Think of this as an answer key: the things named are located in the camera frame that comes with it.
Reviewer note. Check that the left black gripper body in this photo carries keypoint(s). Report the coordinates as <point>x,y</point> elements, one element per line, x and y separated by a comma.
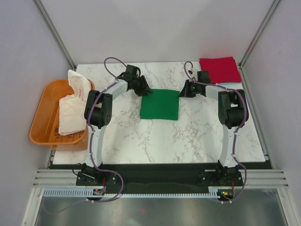
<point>139,85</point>

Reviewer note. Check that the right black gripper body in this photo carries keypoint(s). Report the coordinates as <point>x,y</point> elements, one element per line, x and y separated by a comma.
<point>192,89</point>

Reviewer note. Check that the green t shirt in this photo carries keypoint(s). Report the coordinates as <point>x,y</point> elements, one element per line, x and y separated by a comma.
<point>162,104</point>

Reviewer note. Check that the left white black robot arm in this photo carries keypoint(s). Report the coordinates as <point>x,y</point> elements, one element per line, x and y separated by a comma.
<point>98,113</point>

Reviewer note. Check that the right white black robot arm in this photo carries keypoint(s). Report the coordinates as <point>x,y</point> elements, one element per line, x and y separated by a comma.
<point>232,111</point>

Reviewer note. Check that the folded light blue t shirt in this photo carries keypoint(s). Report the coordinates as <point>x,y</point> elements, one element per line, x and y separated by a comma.
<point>230,83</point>

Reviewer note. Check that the folded red t shirt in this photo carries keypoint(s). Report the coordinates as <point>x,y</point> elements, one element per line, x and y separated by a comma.
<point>221,70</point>

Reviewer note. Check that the white crumpled t shirt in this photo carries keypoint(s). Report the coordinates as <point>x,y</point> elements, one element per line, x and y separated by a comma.
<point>72,107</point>

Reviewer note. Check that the orange plastic basket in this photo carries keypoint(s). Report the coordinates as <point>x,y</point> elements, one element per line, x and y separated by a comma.
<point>45,125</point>

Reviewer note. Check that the right aluminium corner post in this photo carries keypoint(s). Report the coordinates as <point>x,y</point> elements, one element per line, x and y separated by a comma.
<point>259,32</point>

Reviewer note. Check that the aluminium corner post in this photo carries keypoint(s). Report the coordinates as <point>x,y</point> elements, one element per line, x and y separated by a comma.
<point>52,29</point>
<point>259,32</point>

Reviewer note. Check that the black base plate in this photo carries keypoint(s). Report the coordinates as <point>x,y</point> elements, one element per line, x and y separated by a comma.
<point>220,174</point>

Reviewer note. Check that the aluminium frame rail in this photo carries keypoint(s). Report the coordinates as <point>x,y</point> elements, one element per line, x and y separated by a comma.
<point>253,178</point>

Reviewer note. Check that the left aluminium corner post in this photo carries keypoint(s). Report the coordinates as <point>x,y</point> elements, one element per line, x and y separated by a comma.
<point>52,29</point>

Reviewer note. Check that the white slotted cable duct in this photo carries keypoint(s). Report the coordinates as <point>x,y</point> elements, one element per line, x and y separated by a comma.
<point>94,193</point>

